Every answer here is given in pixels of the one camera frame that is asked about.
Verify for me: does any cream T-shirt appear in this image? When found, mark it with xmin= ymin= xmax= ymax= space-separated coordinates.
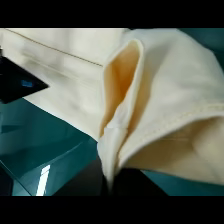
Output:
xmin=0 ymin=27 xmax=224 ymax=195

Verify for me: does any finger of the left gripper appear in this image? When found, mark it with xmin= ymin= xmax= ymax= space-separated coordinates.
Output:
xmin=0 ymin=54 xmax=50 ymax=105

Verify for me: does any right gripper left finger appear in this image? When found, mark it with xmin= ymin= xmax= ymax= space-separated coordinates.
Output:
xmin=53 ymin=156 xmax=110 ymax=197

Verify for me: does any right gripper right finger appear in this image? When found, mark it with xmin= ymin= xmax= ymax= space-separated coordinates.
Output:
xmin=113 ymin=167 xmax=172 ymax=197

